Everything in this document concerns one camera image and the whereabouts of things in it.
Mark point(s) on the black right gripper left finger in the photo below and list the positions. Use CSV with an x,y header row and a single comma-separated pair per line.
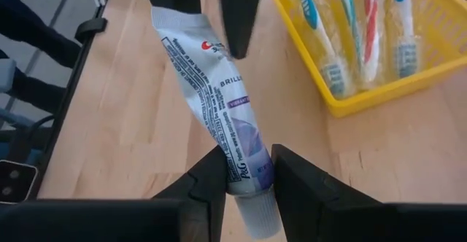
x,y
204,198

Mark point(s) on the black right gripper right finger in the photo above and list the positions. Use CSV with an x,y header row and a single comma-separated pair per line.
x,y
303,198

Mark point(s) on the blue white toothbrush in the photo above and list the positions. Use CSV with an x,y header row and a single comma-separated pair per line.
x,y
310,12
405,16

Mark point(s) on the small white purple toothpaste tube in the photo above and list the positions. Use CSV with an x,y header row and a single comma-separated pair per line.
x,y
219,107

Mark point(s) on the red white toothbrush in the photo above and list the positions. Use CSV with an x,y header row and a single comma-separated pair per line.
x,y
371,23

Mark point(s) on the black chair armrest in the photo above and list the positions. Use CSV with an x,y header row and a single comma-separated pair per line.
x,y
91,27

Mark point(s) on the person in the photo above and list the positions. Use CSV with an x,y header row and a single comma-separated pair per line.
x,y
29,27

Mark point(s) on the yellow slotted plastic basket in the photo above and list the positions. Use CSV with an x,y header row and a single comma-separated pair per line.
x,y
365,103

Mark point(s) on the black aluminium table frame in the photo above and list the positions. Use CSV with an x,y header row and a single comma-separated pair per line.
x,y
69,100

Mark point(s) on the small silver-edged camera box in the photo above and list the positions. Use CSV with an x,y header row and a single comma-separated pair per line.
x,y
16,182

